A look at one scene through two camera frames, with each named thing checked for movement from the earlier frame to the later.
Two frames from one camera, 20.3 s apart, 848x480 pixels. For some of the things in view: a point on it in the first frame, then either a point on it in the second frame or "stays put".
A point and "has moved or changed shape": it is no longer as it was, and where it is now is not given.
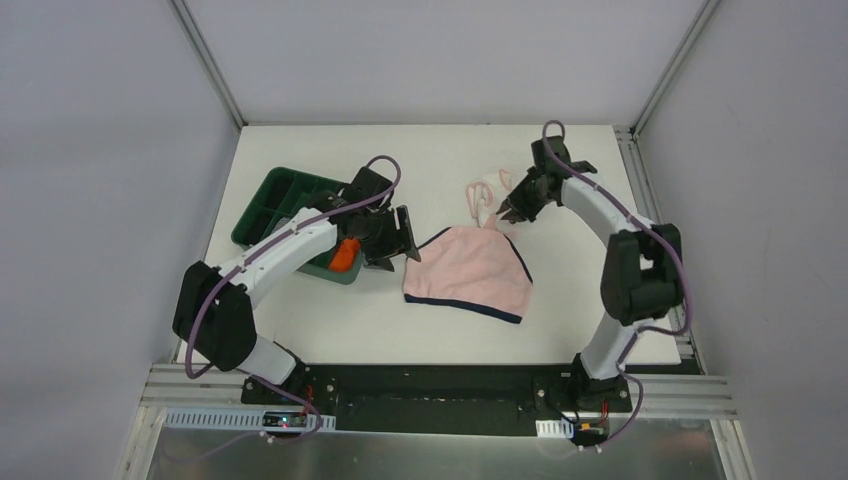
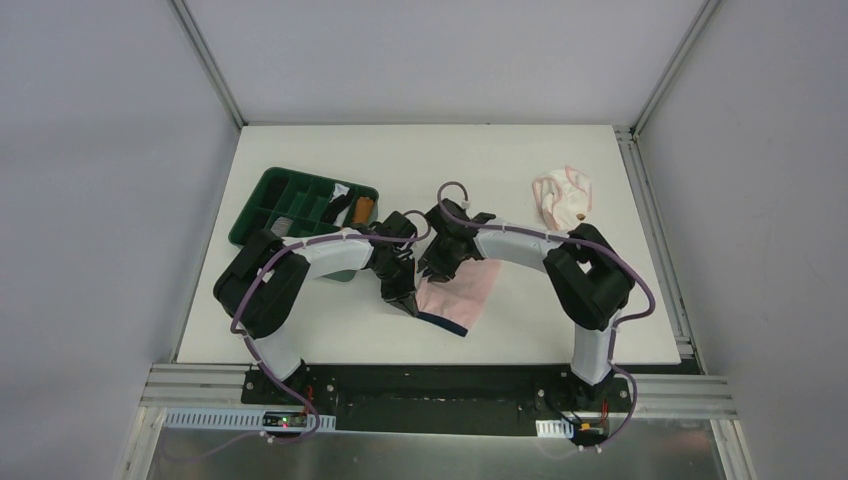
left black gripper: x=403 y=233 -> x=398 y=287
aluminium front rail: x=693 y=393 stays put
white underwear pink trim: x=480 y=196 has moved or changed shape
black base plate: x=446 y=398 stays put
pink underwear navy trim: x=473 y=267 has moved or changed shape
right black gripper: x=523 y=198 -> x=439 y=266
